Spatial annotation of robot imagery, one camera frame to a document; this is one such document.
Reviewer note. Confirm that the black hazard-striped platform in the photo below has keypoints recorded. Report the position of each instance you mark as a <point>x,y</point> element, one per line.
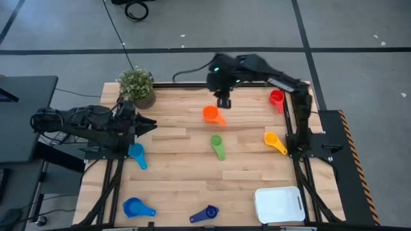
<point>350,179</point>

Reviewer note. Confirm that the potted green plant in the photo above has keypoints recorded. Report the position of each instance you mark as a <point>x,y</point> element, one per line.
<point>136,85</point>

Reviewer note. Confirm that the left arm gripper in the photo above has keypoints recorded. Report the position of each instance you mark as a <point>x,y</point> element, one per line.
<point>130,126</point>

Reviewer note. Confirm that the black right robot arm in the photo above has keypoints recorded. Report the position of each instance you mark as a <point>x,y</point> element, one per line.
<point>303,106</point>

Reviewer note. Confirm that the orange measuring cup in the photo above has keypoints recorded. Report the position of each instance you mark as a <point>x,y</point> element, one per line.
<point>210,114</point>

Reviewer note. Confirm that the black power adapter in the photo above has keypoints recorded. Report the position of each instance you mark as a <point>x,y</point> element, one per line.
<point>61,137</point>

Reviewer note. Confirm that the white plastic basket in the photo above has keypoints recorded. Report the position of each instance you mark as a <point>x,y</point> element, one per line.
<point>277,205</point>

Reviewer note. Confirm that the light blue measuring cup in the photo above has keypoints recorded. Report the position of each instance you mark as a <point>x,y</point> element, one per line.
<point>136,150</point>

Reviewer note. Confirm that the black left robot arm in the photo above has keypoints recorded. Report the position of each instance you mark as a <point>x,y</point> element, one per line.
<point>90,120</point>

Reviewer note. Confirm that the red measuring cup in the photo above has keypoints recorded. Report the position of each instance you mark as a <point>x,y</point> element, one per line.
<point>276,96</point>

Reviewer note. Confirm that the black aluminium table frame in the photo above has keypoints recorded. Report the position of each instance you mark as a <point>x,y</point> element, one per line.
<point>180,85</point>

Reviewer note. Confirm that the large blue measuring cup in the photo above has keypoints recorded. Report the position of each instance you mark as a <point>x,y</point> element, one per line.
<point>133,207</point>

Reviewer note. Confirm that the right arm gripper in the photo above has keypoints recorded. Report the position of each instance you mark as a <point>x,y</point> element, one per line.
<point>223,77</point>

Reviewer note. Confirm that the small black caster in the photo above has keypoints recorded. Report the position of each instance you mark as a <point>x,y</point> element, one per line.
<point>41,221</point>

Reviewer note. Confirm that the small dark blue measuring cup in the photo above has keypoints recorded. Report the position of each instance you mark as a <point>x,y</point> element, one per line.
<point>211,211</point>

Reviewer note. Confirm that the black desk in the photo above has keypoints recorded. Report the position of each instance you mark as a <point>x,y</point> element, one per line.
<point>25,118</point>

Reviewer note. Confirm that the yellow measuring cup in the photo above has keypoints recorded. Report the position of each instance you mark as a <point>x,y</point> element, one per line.
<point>271,138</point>

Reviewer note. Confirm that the green measuring cup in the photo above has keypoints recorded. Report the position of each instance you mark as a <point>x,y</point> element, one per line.
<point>216,141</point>

